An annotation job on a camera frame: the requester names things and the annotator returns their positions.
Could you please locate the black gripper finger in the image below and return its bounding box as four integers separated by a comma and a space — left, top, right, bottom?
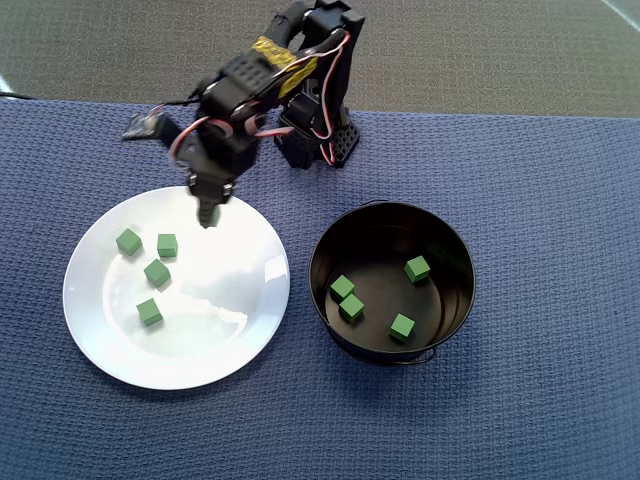
187, 173, 237, 231

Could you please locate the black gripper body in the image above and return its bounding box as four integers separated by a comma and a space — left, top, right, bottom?
172, 121, 260, 191

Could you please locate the black metal bucket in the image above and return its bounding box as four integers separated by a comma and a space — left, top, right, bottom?
307, 198, 477, 367

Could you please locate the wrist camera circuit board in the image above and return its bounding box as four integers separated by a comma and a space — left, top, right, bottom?
122, 112, 169, 141

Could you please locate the short red white servo wire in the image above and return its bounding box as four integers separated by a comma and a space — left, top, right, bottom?
243, 113, 295, 140

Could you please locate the white round plate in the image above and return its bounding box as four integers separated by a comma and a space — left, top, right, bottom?
62, 186, 292, 392

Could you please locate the blue woven tablecloth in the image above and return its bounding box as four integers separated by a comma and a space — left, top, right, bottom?
0, 97, 640, 480

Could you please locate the long red white servo wire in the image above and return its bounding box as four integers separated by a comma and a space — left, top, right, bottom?
168, 115, 234, 166

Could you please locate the thin black camera cable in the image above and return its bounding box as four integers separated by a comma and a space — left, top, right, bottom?
162, 92, 204, 109

